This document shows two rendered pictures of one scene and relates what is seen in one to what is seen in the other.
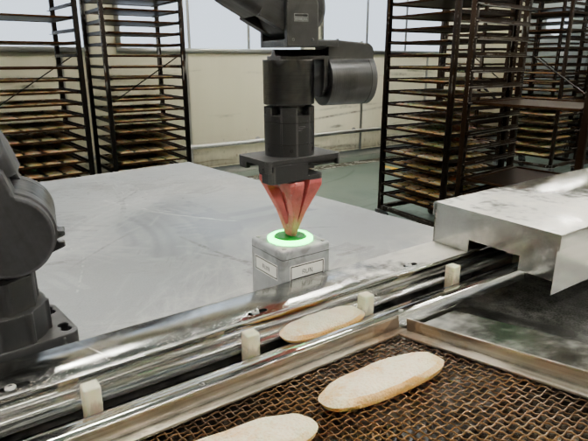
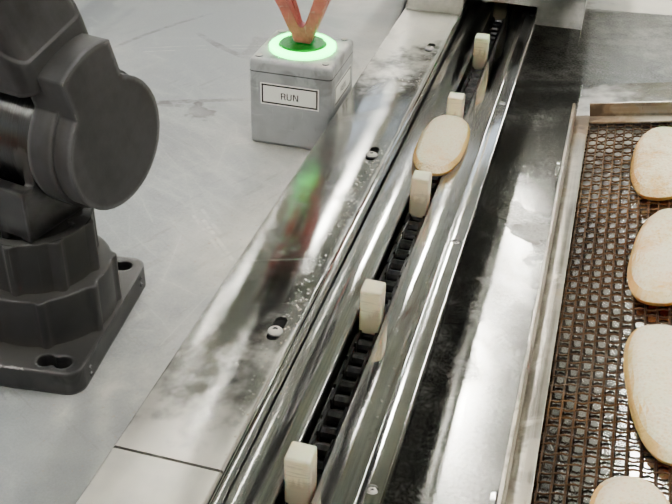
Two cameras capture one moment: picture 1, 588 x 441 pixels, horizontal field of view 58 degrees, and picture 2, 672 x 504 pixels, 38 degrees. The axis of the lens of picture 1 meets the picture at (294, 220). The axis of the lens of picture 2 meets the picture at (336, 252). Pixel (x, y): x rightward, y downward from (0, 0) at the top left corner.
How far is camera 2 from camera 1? 0.48 m
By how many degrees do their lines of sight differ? 39
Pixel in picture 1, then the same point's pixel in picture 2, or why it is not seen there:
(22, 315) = (109, 260)
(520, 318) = (555, 80)
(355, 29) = not seen: outside the picture
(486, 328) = (644, 92)
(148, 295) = not seen: hidden behind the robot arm
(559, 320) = (588, 72)
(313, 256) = (345, 65)
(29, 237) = (136, 133)
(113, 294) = not seen: hidden behind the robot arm
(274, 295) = (354, 128)
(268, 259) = (294, 84)
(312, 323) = (443, 146)
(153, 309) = (160, 205)
